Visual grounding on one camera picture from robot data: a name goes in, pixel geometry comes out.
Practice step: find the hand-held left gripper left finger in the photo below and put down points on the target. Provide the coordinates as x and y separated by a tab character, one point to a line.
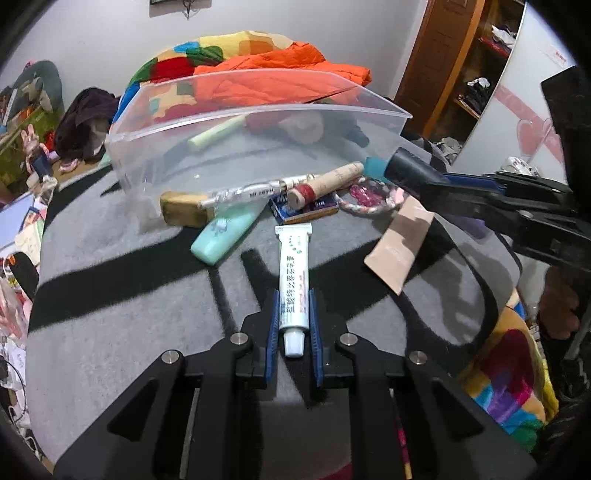
272	323

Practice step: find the orange down jacket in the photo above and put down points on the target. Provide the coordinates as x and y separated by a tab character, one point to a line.
277	69

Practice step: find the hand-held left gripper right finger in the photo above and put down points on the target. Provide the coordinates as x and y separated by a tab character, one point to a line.
315	327

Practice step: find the silver slim tube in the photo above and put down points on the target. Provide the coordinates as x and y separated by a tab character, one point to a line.
244	191

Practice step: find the pale green tube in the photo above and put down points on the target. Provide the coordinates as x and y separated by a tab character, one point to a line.
212	136

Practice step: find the white ointment tube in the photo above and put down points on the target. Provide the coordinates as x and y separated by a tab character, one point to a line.
292	277

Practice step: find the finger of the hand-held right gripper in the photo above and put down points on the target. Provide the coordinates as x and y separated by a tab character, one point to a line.
471	181
461	201

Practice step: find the grey black blanket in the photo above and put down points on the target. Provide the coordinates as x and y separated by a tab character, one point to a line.
138	295

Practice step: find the small blue box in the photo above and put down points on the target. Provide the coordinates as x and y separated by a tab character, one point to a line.
318	206

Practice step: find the teal tape roll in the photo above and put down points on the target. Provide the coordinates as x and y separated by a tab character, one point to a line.
406	168

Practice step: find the person's right hand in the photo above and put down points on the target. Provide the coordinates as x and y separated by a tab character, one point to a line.
558	304

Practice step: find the wooden wardrobe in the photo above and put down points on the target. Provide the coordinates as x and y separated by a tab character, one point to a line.
443	55

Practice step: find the wooden cylinder bottle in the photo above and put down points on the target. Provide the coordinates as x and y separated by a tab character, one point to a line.
323	182

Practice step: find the dark purple clothing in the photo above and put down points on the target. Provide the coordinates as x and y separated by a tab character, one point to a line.
85	122

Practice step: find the clear plastic storage box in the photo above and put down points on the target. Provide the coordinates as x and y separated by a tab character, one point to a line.
184	120

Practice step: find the pink rabbit doll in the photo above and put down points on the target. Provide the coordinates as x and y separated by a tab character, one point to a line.
37	154

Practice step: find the yellowish wooden block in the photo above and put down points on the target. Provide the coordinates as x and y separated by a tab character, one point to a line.
182	210

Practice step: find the black wall frame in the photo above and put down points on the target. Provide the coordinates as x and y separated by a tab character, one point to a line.
166	2

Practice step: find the beige cosmetic tube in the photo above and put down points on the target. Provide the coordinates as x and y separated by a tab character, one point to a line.
399	249

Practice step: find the white door with pink hearts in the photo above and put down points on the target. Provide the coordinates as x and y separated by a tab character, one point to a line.
512	101

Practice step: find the mint green tube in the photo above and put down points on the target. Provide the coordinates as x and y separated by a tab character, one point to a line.
221	237

